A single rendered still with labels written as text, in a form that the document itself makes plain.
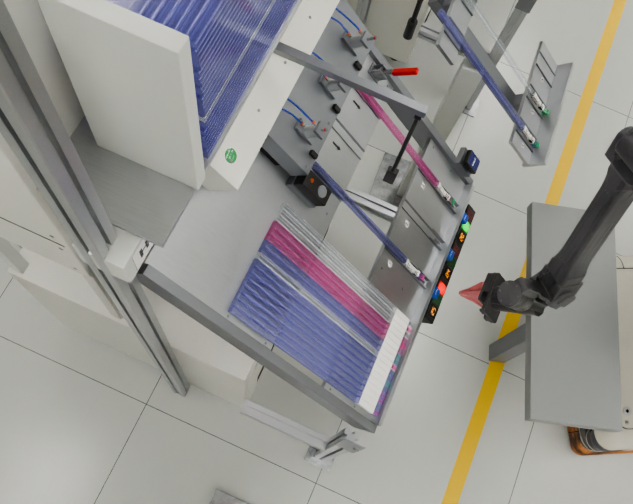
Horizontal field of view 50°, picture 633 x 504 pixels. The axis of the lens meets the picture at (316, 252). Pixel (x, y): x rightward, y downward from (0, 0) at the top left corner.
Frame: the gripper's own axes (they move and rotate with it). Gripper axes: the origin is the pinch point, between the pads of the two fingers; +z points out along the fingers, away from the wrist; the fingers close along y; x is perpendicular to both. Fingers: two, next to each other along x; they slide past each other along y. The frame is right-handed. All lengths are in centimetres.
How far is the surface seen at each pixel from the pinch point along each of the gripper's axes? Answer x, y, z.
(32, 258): -61, 34, 80
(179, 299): -65, 39, 7
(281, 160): -61, 7, 6
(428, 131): -25.0, -29.6, 8.5
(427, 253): -7.1, -6.3, 8.9
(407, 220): -18.7, -8.2, 8.8
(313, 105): -62, -5, 3
